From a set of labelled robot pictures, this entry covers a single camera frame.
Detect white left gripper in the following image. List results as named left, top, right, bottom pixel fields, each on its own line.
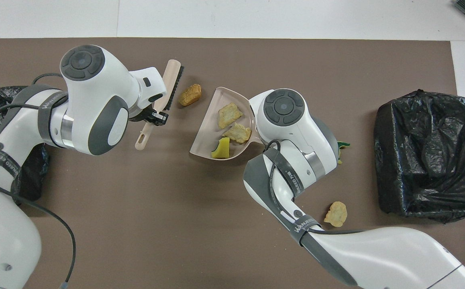
left=129, top=66, right=169, bottom=126

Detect orange-brown sponge chunk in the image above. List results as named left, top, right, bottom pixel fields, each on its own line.
left=178, top=83, right=202, bottom=107

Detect beige hand brush black bristles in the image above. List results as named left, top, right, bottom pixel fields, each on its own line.
left=135, top=59, right=185, bottom=151

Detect beige plastic dustpan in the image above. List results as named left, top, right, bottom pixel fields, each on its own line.
left=189, top=87, right=265, bottom=161

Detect green and yellow sponge piece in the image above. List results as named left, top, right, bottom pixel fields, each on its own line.
left=210, top=137, right=231, bottom=159

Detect pale yellow foam chunk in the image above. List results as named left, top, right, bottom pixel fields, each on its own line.
left=222, top=122, right=252, bottom=144
left=218, top=102, right=243, bottom=130

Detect notched green yellow sponge piece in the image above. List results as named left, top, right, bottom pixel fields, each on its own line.
left=335, top=140, right=351, bottom=165

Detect small rounded yellow foam chunk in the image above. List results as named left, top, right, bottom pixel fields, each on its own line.
left=324, top=201, right=348, bottom=228

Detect large brown table mat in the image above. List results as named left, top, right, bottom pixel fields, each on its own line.
left=0, top=38, right=465, bottom=289

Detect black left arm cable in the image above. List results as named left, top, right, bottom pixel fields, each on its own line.
left=0, top=72, right=76, bottom=289

